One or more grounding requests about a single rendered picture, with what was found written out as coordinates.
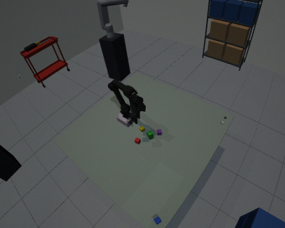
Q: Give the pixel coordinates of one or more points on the blue block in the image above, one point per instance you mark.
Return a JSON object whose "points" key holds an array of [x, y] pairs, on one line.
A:
{"points": [[157, 220]]}

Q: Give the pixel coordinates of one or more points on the red block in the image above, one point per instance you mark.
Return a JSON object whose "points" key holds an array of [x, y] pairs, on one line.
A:
{"points": [[137, 140]]}

